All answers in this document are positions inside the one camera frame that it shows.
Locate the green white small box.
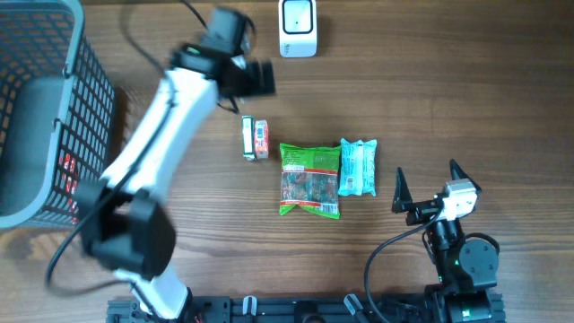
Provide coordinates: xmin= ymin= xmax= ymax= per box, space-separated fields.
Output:
xmin=241 ymin=116 xmax=257 ymax=162

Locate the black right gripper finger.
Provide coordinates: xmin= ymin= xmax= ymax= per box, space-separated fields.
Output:
xmin=391 ymin=167 xmax=413 ymax=214
xmin=449 ymin=159 xmax=483 ymax=194

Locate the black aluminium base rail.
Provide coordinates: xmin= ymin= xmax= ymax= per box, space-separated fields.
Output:
xmin=106 ymin=293 xmax=507 ymax=323

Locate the grey plastic mesh basket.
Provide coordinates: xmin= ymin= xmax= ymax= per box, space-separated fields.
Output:
xmin=1 ymin=0 xmax=115 ymax=229

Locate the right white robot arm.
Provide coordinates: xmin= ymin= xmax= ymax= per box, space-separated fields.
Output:
xmin=392 ymin=160 xmax=506 ymax=322

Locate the white barcode scanner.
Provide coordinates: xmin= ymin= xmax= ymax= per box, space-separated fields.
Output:
xmin=278 ymin=0 xmax=317 ymax=58

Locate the light blue tissue pack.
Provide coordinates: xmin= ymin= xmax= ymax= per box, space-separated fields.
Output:
xmin=338 ymin=138 xmax=378 ymax=196

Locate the green gummy candy bag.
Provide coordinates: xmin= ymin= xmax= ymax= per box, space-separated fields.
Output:
xmin=279 ymin=144 xmax=341 ymax=220

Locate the black right camera cable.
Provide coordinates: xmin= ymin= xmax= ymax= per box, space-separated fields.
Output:
xmin=363 ymin=196 xmax=445 ymax=323

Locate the orange Kleenex tissue pack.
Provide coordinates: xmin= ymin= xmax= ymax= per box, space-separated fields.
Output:
xmin=254 ymin=120 xmax=269 ymax=159

